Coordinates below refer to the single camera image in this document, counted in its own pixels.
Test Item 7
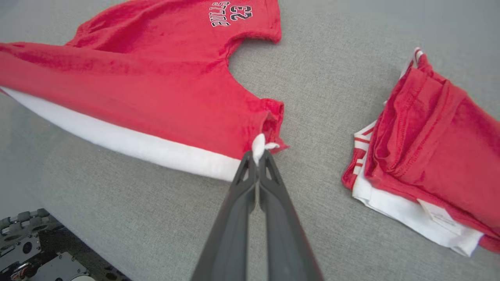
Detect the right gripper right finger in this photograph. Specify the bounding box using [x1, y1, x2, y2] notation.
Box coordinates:
[257, 150, 324, 281]

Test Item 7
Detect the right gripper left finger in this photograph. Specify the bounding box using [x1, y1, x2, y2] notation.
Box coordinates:
[190, 151, 259, 281]

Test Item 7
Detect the red shirt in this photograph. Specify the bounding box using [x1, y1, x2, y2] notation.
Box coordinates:
[341, 47, 500, 258]

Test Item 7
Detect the red Bulls 23 jersey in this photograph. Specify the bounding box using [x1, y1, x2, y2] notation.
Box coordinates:
[0, 0, 289, 182]

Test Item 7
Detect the black robot wheeled base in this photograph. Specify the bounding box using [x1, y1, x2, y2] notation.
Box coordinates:
[0, 208, 130, 281]

